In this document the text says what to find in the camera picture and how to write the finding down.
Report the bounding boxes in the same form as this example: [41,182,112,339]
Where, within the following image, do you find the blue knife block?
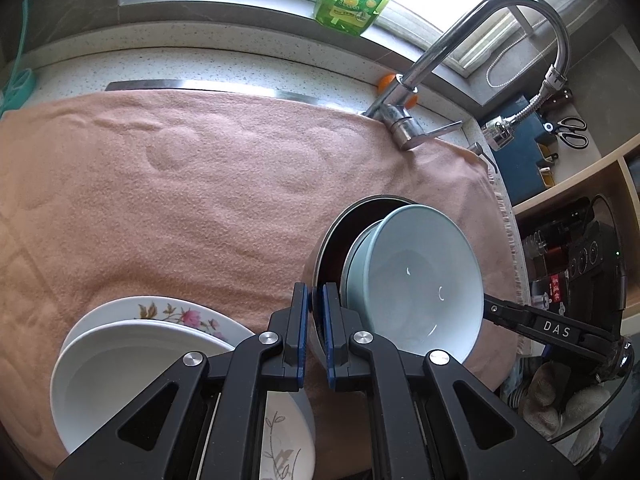
[494,113,555,205]

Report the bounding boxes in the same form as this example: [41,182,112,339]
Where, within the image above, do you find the chrome kitchen faucet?
[361,0,573,152]

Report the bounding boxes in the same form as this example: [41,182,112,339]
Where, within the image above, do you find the pink towel mat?
[1,91,522,478]

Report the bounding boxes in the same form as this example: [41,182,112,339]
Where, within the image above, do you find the wooden shelf unit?
[513,136,639,322]

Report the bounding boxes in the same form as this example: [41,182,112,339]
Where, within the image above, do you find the white plate grey leaf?
[50,320,316,479]

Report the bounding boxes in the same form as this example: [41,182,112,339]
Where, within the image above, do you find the black scissors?
[544,116,590,151]

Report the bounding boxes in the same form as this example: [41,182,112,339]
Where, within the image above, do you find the teal hose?
[0,0,36,118]

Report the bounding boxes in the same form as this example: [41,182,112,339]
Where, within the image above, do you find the gloved right hand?
[518,362,611,464]

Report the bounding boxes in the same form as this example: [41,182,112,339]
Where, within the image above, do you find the orange fruit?
[376,72,419,111]

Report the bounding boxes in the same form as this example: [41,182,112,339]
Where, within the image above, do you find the large stainless steel bowl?
[302,195,414,367]

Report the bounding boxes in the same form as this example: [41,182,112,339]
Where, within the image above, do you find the teal ceramic bowl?
[340,204,484,363]

